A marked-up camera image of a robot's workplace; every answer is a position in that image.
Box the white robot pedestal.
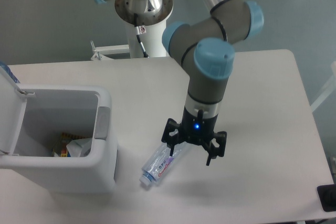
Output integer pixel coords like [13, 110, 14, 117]
[90, 0, 174, 61]

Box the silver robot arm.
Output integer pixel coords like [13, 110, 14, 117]
[95, 0, 264, 160]

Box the black clamp at table edge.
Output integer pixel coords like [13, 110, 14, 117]
[317, 184, 335, 212]

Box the clear plastic water bottle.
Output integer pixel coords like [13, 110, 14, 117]
[139, 142, 191, 189]

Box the white frame bar right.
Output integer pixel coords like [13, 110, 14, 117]
[310, 61, 335, 112]

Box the white paper receipt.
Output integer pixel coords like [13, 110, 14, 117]
[66, 138, 92, 157]

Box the white trash can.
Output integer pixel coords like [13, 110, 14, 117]
[1, 84, 118, 193]

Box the colourful snack wrapper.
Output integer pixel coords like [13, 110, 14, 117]
[51, 132, 85, 157]

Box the white trash can lid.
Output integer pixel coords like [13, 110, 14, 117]
[1, 66, 35, 155]

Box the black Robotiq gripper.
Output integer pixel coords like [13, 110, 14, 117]
[161, 108, 227, 166]

